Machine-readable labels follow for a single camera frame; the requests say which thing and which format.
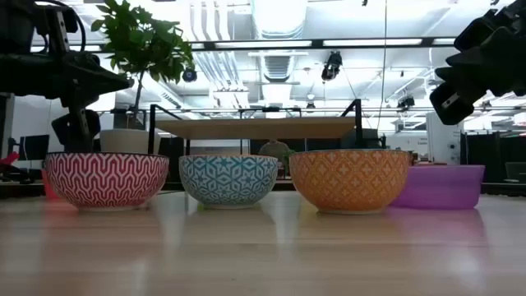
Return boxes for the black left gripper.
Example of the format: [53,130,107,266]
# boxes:
[0,7,135,155]

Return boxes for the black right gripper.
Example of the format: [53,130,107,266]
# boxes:
[429,15,526,127]

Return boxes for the red white patterned ceramic bowl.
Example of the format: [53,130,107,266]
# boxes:
[44,151,170,212]

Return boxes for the orange-red plastic bowl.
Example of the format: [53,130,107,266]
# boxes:
[40,167,58,201]

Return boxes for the purple plastic bowl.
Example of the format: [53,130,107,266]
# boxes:
[390,164,487,210]

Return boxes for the blue white patterned ceramic bowl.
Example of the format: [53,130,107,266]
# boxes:
[178,154,279,210]

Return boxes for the orange white patterned ceramic bowl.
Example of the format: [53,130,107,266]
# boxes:
[288,148,411,215]

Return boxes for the wooden shelf black metal legs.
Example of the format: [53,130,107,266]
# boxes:
[147,98,365,192]

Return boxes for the black background table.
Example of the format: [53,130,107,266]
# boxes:
[96,107,148,129]

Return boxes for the white plant pot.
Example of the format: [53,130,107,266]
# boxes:
[99,128,162,156]

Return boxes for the green leafy small tree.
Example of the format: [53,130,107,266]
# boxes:
[90,0,196,129]

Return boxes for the black ceiling-mounted device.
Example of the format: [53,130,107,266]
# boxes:
[396,95,416,111]

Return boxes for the white cabinet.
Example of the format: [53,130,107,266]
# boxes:
[426,110,464,166]

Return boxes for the black computer monitor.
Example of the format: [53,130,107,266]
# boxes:
[18,134,51,162]

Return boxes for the black partition screen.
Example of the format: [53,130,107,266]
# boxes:
[459,130,526,184]

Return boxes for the red bar-shaped object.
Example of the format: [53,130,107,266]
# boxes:
[0,150,21,167]

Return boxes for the grey rounded background object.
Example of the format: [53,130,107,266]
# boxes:
[258,139,298,164]

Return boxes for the thin vertical hanging cable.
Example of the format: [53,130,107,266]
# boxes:
[381,0,389,133]

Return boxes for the black hanging ceiling camera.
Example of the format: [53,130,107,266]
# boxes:
[321,50,344,82]

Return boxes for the black ceiling light rail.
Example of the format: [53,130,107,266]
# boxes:
[30,36,457,53]

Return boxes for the white ceiling air duct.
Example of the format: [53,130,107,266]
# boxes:
[249,0,310,41]

